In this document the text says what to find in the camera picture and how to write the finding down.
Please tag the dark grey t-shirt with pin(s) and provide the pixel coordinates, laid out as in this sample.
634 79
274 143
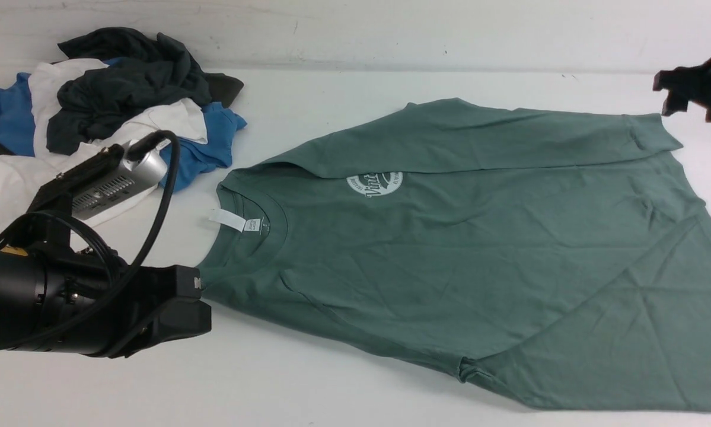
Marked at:
146 73

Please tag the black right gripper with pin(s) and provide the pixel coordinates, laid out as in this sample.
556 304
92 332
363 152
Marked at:
685 85

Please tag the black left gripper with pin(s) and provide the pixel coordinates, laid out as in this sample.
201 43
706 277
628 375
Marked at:
161 304

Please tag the white t-shirt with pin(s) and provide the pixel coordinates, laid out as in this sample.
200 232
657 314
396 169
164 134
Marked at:
25 110

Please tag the blue t-shirt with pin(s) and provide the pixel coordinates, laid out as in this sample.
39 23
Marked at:
221 124

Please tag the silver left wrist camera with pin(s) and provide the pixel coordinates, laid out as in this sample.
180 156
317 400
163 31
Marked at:
101 182

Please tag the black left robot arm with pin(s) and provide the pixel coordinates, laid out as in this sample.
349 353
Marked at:
45 287

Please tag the green long-sleeve top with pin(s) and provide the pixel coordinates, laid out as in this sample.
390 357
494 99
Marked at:
558 259

